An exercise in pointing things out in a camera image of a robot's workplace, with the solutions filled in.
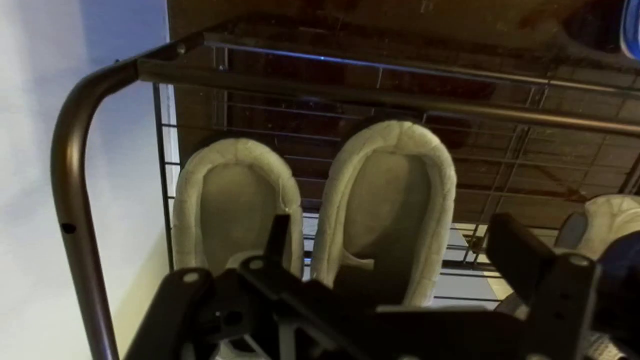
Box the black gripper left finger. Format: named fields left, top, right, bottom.
left=126, top=211, right=347, bottom=360

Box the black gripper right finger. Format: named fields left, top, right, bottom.
left=488, top=211, right=600, bottom=360

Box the grey house slipper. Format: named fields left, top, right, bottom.
left=171, top=136, right=306, bottom=276
left=310, top=117, right=460, bottom=309

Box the grey blue sneaker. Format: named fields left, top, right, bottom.
left=491, top=191, right=640, bottom=360

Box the dark metal shoe rack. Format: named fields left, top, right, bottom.
left=49, top=25, right=640, bottom=360

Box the blue spray bottle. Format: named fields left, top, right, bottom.
left=617, top=0, right=640, bottom=64

